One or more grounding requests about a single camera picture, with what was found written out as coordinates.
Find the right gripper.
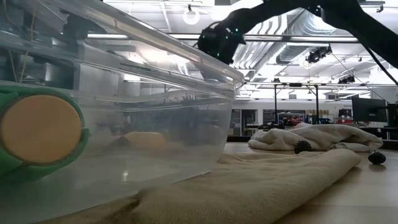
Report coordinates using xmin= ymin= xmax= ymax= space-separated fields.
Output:
xmin=196 ymin=21 xmax=247 ymax=65

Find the yellow toy banana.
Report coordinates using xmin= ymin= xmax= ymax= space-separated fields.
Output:
xmin=115 ymin=131 xmax=167 ymax=151

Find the toy blackberry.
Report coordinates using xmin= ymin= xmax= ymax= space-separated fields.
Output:
xmin=294 ymin=140 xmax=313 ymax=155

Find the toy blueberry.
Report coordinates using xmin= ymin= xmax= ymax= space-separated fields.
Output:
xmin=368 ymin=151 xmax=387 ymax=166

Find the green toy cucumber half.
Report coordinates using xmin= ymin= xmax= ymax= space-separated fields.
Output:
xmin=0 ymin=85 xmax=91 ymax=183

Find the clear plastic tupperware container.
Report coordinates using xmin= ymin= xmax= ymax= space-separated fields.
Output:
xmin=0 ymin=0 xmax=246 ymax=224

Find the black beam with light strips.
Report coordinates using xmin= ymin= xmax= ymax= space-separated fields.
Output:
xmin=86 ymin=32 xmax=360 ymax=45

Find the black spotlight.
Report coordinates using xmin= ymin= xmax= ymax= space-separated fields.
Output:
xmin=338 ymin=75 xmax=356 ymax=85

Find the white checked dish towel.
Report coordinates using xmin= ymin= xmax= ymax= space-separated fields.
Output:
xmin=248 ymin=122 xmax=384 ymax=154

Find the beige cloth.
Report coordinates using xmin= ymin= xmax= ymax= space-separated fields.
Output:
xmin=29 ymin=147 xmax=363 ymax=224

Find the black computer monitor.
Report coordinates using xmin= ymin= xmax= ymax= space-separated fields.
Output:
xmin=352 ymin=97 xmax=388 ymax=124
xmin=387 ymin=103 xmax=398 ymax=128

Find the white ring lamp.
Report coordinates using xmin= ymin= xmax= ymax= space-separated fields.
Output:
xmin=182 ymin=7 xmax=201 ymax=26

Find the black metal gantry frame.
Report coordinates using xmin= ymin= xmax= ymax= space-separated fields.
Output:
xmin=272 ymin=82 xmax=320 ymax=125

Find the black hanging camera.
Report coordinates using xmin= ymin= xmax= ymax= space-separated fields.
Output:
xmin=306 ymin=45 xmax=333 ymax=65

